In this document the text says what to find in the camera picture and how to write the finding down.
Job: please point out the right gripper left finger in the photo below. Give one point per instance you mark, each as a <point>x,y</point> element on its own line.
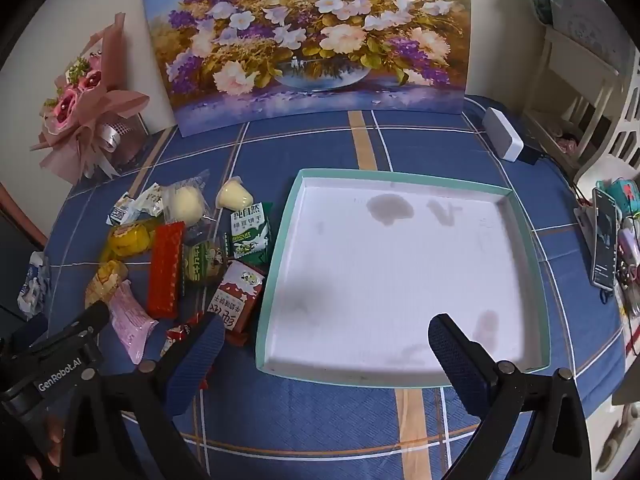
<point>157,396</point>

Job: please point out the red white milk biscuit packet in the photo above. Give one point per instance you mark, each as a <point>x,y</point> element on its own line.
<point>235,298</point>

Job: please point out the yellow chips bag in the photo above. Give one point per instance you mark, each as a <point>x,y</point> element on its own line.
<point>134,239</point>

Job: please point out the white wooden shelf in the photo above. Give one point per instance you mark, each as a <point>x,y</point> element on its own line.
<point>582,104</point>

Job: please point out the red crisps bag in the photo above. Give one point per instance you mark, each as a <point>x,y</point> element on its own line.
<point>180,331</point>

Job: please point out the blue white tissue pack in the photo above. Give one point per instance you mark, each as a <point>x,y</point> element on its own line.
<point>33,293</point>

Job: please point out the floral oil painting canvas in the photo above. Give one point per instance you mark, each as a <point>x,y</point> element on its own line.
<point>226,62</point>

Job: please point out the white rectangular device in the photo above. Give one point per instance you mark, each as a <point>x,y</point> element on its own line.
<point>503,137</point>

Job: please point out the clear round bun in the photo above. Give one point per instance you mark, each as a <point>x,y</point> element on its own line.
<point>184,201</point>

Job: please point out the long red snack packet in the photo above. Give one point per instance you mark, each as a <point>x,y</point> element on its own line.
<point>166,262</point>

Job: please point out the round green cake packet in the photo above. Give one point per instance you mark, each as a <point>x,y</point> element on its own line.
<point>202,262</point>

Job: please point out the teal rimmed white tray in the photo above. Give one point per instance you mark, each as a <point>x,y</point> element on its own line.
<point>364,260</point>

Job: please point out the yellow jelly cup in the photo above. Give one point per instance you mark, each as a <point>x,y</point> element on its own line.
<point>233,196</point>

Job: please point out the black power adapter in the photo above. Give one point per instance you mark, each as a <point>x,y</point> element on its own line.
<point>531,151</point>

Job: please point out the white phone stand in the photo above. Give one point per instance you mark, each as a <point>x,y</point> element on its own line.
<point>584,219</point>

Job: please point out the beige orange egg roll packet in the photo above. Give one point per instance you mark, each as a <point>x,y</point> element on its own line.
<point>105,282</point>

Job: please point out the white orange snack packet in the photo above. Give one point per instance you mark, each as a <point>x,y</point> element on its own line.
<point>150,201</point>

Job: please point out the pink wrapped flower bouquet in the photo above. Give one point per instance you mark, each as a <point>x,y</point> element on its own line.
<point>93,122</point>

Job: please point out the black smartphone on stand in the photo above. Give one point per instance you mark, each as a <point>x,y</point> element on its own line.
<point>604,240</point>

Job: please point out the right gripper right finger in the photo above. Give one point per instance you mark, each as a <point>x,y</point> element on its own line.
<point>555,444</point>

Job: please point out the teal toy figure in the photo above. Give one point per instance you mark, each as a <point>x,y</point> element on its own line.
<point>625,194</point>

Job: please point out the green white biscuit packet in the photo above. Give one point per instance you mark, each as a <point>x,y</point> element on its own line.
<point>251,232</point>

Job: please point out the pink snack packet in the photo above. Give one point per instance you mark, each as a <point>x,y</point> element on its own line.
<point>131,323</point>

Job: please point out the white green cracker packet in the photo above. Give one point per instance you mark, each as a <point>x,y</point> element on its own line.
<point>123,212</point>

